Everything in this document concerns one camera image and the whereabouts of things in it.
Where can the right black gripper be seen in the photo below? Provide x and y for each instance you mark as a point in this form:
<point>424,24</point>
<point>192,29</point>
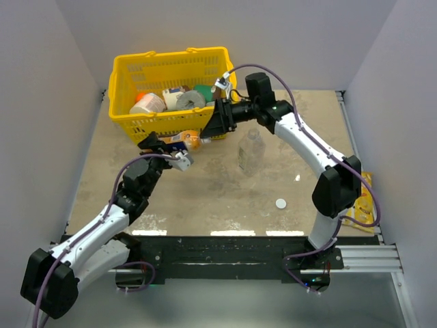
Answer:
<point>222,121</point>

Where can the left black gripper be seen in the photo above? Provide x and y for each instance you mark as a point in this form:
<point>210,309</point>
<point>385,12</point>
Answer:
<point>151,142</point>

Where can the orange drink bottle blue label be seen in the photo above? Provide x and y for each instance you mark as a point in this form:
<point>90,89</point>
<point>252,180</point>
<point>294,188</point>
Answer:
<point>188,140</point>

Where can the clear plastic bottle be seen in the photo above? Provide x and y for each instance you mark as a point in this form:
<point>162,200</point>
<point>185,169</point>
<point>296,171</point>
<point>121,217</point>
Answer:
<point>251,150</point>

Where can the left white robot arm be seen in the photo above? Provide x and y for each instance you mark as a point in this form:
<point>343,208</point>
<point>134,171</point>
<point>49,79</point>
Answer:
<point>55,277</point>

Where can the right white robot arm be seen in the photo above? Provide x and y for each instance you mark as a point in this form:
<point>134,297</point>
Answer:
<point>339,177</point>

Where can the white bottle orange cap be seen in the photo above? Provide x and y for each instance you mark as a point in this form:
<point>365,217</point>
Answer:
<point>148,103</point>

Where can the large white bottle cap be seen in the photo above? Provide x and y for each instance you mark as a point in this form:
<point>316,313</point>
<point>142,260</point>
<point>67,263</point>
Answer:
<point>280,203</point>

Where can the brown packet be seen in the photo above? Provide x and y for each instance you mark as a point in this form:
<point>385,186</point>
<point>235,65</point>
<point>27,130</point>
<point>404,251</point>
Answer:
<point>216,93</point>

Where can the grey tape roll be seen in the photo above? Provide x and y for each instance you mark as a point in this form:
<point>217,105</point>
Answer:
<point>191,99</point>

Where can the green packet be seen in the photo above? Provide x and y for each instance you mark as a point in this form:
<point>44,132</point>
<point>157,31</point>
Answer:
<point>205,91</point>

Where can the white labelled carton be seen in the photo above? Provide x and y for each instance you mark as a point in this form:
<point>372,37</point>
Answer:
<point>171,95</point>

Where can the yellow plastic shopping basket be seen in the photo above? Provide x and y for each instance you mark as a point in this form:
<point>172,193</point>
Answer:
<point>153,72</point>

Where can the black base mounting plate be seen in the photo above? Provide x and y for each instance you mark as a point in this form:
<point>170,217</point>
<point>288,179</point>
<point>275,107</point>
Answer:
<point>282,258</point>

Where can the yellow snack bag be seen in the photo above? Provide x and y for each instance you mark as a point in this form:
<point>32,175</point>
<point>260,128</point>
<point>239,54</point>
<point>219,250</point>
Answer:
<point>362,211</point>

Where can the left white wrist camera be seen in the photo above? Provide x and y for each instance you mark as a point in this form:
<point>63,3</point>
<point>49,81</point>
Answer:
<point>182,161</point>

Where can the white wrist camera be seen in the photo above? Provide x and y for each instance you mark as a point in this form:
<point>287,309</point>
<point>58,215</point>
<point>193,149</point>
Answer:
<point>182,161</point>
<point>224,83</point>

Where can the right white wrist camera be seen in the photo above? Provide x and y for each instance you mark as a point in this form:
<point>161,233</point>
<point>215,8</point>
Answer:
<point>224,83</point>

